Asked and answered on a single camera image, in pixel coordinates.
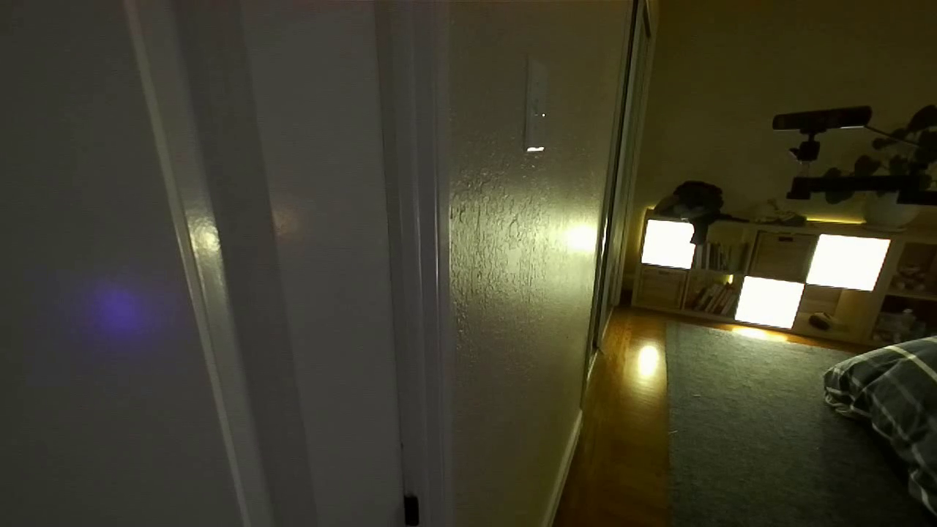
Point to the white panelled door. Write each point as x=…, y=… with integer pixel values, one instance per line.
x=327, y=295

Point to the bright white storage bin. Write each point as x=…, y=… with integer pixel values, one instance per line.
x=848, y=261
x=767, y=303
x=669, y=245

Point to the white baseboard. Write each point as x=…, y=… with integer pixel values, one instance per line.
x=562, y=469

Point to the black bag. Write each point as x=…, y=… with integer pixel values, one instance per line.
x=696, y=204

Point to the black door hinge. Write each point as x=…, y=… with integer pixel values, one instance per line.
x=410, y=511

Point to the wooden cube shelf unit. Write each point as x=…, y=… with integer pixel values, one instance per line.
x=772, y=255

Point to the grey carpet rug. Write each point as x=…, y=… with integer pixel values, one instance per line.
x=751, y=441

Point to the plaid blanket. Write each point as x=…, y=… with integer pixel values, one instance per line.
x=895, y=397

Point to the sliding closet door frame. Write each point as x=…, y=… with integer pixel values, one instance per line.
x=618, y=195

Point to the white light switch plate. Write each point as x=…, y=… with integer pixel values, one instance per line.
x=533, y=104

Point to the black bar camera on stand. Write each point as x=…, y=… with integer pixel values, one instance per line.
x=822, y=117

